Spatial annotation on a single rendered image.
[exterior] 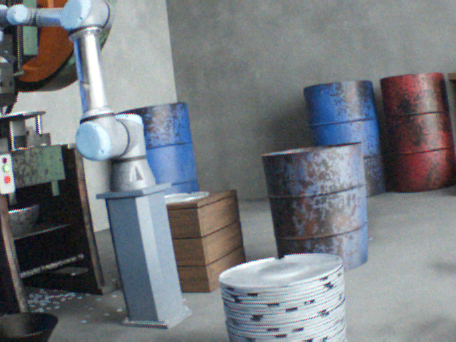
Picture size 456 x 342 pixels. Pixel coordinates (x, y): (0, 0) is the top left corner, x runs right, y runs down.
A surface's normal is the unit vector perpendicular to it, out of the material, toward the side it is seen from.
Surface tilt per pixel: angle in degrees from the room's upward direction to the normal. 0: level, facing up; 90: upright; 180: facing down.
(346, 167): 92
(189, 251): 90
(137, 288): 90
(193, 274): 90
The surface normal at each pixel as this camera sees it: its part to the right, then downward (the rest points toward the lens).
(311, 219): -0.33, 0.14
